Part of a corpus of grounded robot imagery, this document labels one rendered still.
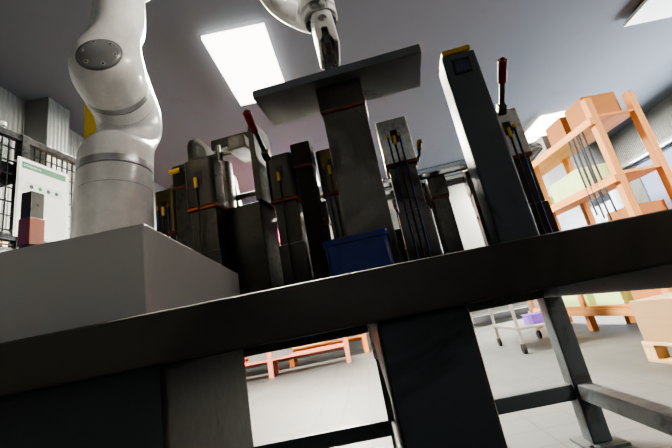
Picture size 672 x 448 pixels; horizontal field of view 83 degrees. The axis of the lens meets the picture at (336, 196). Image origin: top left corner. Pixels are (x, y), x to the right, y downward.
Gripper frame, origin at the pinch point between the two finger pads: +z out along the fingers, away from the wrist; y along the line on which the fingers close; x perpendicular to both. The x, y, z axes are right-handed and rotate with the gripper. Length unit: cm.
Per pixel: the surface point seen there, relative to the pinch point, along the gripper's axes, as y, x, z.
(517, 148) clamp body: 7.3, -39.1, 22.7
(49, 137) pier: 274, 274, -177
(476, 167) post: -5.9, -22.8, 29.6
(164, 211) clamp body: 19, 48, 18
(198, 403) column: -22, 27, 59
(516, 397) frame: 102, -55, 96
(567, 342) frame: 100, -82, 80
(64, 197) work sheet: 73, 113, -16
